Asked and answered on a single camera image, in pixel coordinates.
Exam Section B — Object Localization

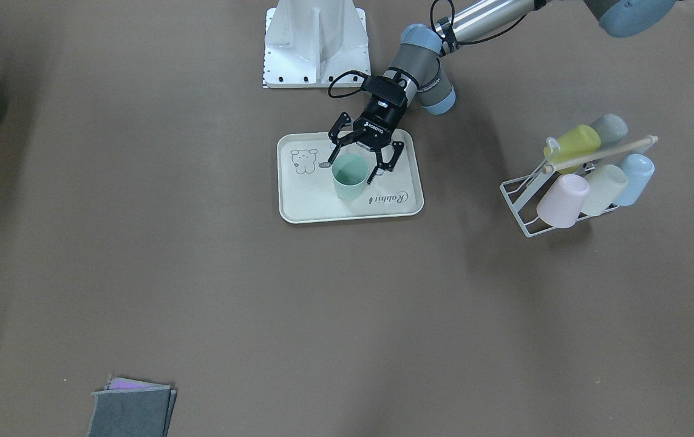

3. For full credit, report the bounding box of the cream rabbit print tray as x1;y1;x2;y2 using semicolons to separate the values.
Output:
276;128;424;224

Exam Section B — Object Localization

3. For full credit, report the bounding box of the cream white cup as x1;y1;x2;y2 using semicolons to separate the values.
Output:
580;165;629;216

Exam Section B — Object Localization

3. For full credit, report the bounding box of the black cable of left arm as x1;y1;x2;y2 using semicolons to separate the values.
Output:
327;70;367;100

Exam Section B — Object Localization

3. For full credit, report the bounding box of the purple cloth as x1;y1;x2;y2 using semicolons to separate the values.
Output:
104;377;172;391

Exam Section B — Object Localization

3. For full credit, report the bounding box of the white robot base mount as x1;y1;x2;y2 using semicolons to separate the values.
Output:
263;1;371;88

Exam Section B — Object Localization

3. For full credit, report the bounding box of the grey cup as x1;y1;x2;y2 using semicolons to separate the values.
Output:
589;113;629;149

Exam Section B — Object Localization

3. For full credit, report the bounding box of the green cup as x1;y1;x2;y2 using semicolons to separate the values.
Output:
331;153;370;201

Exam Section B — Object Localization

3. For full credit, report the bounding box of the grey folded cloth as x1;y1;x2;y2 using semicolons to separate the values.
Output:
86;385;177;436

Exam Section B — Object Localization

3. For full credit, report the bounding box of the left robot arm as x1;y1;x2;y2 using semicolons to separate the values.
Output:
319;1;546;183

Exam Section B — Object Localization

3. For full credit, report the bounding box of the white wire cup rack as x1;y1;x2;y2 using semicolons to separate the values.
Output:
499;135;659;238

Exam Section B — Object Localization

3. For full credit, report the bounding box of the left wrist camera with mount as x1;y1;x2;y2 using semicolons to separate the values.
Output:
361;76;409;110

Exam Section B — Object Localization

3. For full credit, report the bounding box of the light blue cup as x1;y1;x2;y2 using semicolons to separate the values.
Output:
613;153;655;206

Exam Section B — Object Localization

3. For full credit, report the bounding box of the yellow cup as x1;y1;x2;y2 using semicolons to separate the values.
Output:
543;124;602;163

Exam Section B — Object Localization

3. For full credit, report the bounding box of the pink cup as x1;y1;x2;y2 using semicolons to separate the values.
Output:
536;174;590;228

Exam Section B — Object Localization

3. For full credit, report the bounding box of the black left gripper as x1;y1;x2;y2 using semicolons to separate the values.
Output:
327;94;409;186

